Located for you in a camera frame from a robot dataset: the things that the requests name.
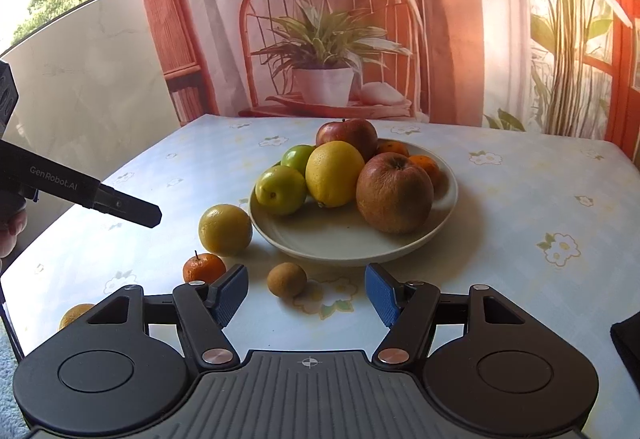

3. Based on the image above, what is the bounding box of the dull brownish red apple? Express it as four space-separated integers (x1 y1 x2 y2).
356 152 434 234

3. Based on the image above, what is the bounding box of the yellow lemon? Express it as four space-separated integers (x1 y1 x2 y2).
58 303 94 331
305 140 364 208

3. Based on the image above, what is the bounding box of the small orange mandarin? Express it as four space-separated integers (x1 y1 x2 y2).
376 139 410 158

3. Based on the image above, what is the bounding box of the green apple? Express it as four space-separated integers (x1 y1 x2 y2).
280 144 314 175

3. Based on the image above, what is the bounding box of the person left hand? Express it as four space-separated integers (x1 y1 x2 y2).
0 208 28 272

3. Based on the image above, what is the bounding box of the small tan longan fruit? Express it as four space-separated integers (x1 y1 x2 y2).
267 263 307 298

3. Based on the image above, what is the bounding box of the cream round plate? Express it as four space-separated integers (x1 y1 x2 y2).
248 144 459 267

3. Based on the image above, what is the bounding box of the pale yellow-green apple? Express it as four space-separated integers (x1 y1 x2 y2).
254 165 307 216

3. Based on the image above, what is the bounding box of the floral blue tablecloth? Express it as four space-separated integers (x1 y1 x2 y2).
2 115 639 438

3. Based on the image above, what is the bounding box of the printed room backdrop cloth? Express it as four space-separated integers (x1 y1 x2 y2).
143 0 639 158

